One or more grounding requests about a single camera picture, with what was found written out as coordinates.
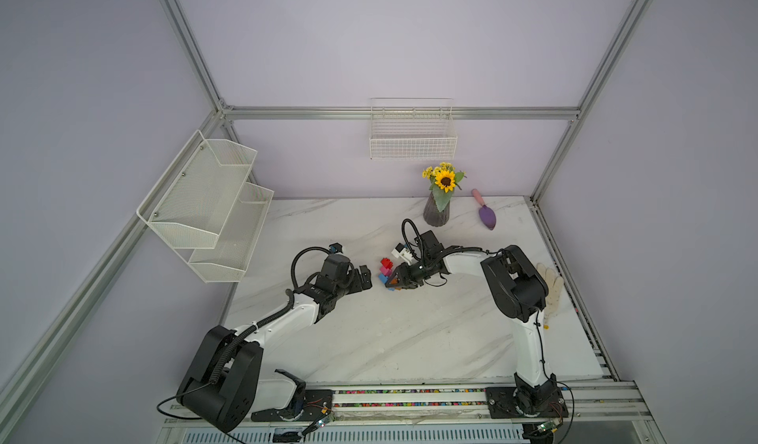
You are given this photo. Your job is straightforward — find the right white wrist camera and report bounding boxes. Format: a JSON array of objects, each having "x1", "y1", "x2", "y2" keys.
[{"x1": 392, "y1": 244, "x2": 418, "y2": 264}]

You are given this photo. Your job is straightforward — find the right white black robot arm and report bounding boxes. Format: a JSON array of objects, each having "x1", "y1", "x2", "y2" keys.
[{"x1": 385, "y1": 219, "x2": 558, "y2": 394}]

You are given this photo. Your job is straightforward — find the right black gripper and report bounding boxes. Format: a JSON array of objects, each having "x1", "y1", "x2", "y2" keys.
[{"x1": 386, "y1": 256, "x2": 434, "y2": 288}]

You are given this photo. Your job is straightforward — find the purple pink garden trowel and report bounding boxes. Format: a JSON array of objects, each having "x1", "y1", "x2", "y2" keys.
[{"x1": 471, "y1": 188, "x2": 497, "y2": 231}]

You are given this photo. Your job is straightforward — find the sunflower bouquet in grey vase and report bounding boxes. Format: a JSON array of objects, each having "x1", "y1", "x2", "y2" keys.
[{"x1": 422, "y1": 162, "x2": 466, "y2": 227}]

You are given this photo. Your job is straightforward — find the white work glove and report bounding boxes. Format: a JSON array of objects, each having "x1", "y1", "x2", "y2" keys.
[{"x1": 536, "y1": 263, "x2": 565, "y2": 329}]

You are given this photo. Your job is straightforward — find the aluminium front rail frame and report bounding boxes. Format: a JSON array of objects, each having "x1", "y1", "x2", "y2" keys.
[{"x1": 159, "y1": 380, "x2": 653, "y2": 428}]

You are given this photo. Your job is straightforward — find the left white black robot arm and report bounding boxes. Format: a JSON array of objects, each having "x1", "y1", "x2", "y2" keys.
[{"x1": 156, "y1": 244, "x2": 372, "y2": 433}]

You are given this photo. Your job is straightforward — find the white wire wall basket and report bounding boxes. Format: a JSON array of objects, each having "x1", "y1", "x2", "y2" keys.
[{"x1": 369, "y1": 98, "x2": 458, "y2": 161}]

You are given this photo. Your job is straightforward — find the white mesh two-tier shelf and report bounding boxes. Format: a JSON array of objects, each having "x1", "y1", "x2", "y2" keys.
[{"x1": 136, "y1": 131, "x2": 274, "y2": 283}]

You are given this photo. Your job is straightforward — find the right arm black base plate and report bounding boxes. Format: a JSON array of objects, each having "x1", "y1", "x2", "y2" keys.
[{"x1": 485, "y1": 383, "x2": 569, "y2": 420}]

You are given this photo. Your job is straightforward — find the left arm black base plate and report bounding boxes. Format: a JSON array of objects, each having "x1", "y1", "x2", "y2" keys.
[{"x1": 250, "y1": 389, "x2": 335, "y2": 422}]

